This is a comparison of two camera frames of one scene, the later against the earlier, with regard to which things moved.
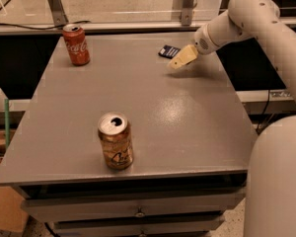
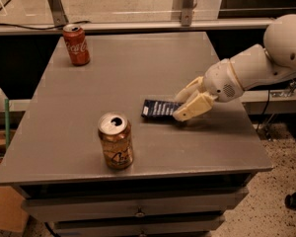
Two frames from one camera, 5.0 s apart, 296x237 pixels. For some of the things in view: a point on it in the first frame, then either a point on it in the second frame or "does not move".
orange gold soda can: x=116 y=139 does not move
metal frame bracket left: x=54 y=4 does not move
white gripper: x=203 y=43 → x=220 y=79
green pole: x=7 y=121 does not move
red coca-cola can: x=76 y=43 does not move
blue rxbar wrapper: x=169 y=51 → x=160 y=109
